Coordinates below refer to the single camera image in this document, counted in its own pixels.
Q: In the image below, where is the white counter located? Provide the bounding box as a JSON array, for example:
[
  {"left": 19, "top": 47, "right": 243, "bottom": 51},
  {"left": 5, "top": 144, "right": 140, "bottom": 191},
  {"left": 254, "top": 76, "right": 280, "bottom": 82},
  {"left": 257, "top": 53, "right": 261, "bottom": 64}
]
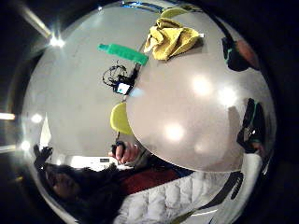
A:
[{"left": 69, "top": 155, "right": 121, "bottom": 172}]

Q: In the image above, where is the the person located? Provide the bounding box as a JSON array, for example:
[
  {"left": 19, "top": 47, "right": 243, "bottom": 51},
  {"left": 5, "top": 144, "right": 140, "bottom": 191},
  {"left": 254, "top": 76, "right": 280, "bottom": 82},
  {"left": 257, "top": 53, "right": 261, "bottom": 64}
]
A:
[{"left": 33, "top": 141, "right": 270, "bottom": 224}]

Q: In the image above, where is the yellow cloth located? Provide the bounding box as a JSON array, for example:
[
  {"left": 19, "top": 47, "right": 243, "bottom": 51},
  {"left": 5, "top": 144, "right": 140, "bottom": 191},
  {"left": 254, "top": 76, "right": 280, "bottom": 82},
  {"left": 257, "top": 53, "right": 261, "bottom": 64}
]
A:
[{"left": 143, "top": 17, "right": 206, "bottom": 62}]

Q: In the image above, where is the black cable bundle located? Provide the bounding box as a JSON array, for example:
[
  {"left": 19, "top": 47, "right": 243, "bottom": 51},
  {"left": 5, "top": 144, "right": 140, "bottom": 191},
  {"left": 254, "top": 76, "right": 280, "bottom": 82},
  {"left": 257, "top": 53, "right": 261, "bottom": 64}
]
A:
[{"left": 102, "top": 60, "right": 142, "bottom": 89}]

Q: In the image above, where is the small black object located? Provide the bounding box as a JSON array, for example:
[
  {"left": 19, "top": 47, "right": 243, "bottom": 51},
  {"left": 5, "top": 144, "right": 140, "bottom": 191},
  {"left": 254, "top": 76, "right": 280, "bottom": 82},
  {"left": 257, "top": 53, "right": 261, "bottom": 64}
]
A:
[{"left": 111, "top": 140, "right": 126, "bottom": 157}]

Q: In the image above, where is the small device with lit screen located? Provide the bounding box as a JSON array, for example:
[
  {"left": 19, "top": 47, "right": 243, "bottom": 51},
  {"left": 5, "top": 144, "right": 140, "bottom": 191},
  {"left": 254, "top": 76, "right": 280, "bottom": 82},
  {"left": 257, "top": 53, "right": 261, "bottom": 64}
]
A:
[{"left": 113, "top": 81, "right": 135, "bottom": 96}]

